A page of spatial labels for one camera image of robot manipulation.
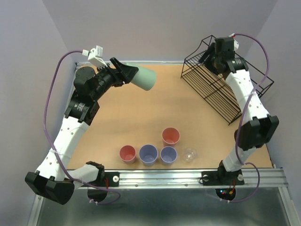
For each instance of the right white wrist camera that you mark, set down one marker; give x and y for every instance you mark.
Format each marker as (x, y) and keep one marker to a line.
(236, 44)

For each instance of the small lavender plastic cup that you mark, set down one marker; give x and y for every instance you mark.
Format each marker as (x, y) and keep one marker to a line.
(168, 155)

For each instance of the mint green plastic cup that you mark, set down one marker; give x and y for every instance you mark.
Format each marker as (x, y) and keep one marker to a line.
(145, 78)

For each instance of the large lavender plastic cup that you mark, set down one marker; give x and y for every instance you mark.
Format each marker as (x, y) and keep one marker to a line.
(148, 154)

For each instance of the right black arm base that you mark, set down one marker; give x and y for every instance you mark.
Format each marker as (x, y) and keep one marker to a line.
(218, 178)

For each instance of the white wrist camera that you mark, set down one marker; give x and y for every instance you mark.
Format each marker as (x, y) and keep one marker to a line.
(95, 57)
(236, 44)

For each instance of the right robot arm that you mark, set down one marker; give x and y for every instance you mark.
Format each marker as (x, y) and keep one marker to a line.
(256, 126)

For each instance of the red plastic cup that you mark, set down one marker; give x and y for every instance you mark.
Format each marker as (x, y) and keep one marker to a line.
(128, 154)

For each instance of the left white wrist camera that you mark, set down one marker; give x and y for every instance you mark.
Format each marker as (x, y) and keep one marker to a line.
(95, 57)

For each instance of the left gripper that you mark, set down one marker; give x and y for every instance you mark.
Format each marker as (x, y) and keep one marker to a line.
(127, 73)

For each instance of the clear plastic cup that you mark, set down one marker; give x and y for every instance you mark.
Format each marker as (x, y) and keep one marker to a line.
(189, 155)

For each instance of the salmon pink plastic cup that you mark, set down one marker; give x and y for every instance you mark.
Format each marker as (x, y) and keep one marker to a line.
(170, 137)

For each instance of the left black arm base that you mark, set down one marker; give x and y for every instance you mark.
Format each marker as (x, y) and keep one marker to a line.
(107, 179)

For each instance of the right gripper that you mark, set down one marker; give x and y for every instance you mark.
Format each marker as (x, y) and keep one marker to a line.
(210, 50)

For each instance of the black wire dish rack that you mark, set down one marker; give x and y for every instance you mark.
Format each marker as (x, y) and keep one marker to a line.
(209, 86)

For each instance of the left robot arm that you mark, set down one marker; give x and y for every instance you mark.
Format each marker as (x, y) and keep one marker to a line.
(51, 180)

